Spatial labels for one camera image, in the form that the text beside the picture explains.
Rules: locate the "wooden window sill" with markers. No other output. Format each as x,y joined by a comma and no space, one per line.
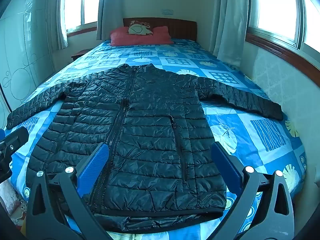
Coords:
280,52
81,31

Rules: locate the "white wall outlet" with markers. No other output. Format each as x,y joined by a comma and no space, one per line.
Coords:
167,11

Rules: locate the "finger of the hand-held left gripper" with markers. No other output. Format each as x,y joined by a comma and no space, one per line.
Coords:
1,133
16,137

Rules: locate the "red pillow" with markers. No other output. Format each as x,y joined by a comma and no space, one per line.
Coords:
150,40

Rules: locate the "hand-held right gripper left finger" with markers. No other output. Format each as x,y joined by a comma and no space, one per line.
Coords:
98,158

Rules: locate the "grey curtain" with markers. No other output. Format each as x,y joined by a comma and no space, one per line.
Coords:
232,22
110,7

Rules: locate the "small printed cushion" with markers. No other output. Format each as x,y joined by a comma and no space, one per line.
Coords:
138,29

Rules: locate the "window with white frame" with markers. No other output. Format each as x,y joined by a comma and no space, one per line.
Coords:
277,7
85,2

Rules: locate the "dark wooden nightstand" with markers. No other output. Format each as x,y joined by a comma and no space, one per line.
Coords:
80,53

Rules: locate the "black puffer jacket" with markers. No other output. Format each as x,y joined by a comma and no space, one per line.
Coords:
150,120

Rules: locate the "bed with blue patterned sheet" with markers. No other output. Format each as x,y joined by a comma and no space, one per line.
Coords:
225,63

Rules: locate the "dark wooden headboard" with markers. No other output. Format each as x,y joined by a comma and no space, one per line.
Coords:
182,28

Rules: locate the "glass door wardrobe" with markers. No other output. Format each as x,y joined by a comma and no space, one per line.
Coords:
25,50

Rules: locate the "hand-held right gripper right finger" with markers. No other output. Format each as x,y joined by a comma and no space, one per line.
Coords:
225,162

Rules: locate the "white sheer curtain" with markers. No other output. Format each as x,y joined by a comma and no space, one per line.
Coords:
58,17

